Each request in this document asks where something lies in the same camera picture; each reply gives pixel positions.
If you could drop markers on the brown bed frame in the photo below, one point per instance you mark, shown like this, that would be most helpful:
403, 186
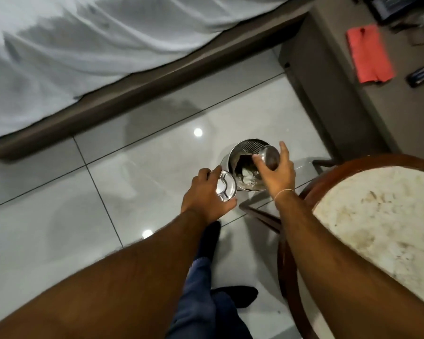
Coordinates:
162, 84

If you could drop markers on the person's left forearm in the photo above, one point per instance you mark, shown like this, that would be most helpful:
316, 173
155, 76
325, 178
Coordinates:
109, 278

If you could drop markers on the round steel ashtray lid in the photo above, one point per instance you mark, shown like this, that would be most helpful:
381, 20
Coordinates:
227, 185

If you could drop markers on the black sock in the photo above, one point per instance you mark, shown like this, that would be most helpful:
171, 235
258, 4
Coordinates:
240, 295
209, 241

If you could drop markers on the steel cup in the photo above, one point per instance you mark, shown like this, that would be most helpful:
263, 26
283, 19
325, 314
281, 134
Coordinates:
269, 157

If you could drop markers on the crumpled trash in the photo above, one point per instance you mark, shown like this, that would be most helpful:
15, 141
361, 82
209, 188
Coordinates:
247, 172

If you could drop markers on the person's left hand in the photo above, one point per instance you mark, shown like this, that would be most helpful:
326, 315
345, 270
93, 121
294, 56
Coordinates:
199, 197

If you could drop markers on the round marble-top wooden table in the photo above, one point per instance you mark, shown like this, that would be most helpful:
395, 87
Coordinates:
381, 215

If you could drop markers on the person's right hand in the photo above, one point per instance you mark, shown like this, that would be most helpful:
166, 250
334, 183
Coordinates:
281, 180

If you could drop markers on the black device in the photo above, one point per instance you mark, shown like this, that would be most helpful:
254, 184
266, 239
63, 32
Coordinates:
399, 5

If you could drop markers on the steel trash bin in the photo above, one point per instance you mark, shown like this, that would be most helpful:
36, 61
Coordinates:
237, 151

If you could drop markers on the person's right forearm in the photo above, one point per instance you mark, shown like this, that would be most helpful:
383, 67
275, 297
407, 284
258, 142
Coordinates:
332, 264

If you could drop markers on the brown cabinet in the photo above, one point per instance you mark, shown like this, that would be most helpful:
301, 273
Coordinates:
325, 88

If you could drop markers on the person's left thumb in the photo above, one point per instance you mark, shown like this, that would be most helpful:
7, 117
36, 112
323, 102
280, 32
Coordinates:
229, 205

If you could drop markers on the red cloth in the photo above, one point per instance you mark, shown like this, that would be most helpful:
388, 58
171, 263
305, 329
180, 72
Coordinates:
370, 54

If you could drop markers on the blue trousers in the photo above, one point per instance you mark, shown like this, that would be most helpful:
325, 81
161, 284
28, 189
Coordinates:
201, 307

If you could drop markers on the white bed sheet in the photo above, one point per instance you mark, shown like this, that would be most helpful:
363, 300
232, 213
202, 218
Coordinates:
92, 45

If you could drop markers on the person's right thumb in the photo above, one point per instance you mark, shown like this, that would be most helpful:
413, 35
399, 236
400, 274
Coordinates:
258, 161

